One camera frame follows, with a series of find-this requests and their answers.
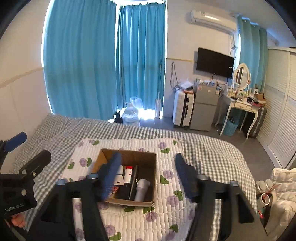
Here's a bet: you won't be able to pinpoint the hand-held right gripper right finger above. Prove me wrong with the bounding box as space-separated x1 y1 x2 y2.
174 153 266 241

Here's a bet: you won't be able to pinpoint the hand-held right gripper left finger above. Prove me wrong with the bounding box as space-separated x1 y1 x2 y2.
26 152 123 241

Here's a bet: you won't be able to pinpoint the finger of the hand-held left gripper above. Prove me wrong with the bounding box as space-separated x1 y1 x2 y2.
0 132 28 154
13 149 52 183

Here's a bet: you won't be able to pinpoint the red and white bottle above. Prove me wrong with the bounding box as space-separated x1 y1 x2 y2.
124 166 134 184

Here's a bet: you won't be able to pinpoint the black cylinder bottle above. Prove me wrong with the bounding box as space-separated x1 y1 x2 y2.
129 165 139 201

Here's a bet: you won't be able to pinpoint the brown cardboard box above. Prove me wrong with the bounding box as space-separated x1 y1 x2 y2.
91 148 158 207

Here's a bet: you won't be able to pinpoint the white plastic cup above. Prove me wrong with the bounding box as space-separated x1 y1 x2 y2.
134 179 151 202

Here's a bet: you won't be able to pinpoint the person's left hand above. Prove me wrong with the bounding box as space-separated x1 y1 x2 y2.
10 213 26 229

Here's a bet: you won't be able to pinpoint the clear water jug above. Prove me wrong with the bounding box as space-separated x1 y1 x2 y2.
122 102 140 126

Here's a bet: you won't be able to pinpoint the white suitcase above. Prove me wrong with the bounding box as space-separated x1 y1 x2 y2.
173 89 196 129

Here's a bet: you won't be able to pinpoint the blue basket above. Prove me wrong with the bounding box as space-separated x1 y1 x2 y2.
222 117 239 136

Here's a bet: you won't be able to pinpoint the silver small fridge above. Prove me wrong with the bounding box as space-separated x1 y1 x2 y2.
190 82 220 132

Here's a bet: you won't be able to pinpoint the white cups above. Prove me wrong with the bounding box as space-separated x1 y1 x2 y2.
255 179 273 193

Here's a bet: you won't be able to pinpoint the paper cup with red straw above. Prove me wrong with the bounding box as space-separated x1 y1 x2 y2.
261 185 277 206

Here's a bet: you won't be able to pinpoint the crumpled plastic bag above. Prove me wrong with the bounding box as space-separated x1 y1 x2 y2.
178 80 197 91

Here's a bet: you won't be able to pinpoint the white dressing table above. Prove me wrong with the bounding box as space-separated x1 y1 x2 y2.
218 93 262 139

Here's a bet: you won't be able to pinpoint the dark suitcase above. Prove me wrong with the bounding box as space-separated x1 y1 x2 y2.
248 107 267 139

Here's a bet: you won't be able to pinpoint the white padded jacket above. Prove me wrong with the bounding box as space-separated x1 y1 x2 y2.
265 168 296 237

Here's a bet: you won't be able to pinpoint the wide blue curtain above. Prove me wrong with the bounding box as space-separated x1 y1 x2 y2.
43 0 118 121

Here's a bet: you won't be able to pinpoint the white oval mirror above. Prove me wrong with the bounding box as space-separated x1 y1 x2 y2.
233 63 251 91

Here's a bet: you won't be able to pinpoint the white louvered wardrobe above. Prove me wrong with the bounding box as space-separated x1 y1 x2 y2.
257 46 296 169

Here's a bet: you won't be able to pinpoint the blue curtain panel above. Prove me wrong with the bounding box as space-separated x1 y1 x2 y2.
116 3 167 118

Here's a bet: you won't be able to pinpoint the narrow blue curtain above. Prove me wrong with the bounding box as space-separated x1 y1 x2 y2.
238 17 269 92

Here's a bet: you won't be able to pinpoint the white air conditioner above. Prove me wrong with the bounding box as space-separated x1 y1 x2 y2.
191 9 237 33

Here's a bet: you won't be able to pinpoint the hanging wall cable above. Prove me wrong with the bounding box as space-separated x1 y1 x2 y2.
170 61 177 86

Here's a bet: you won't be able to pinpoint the black wall television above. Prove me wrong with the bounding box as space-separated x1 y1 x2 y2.
196 47 234 79

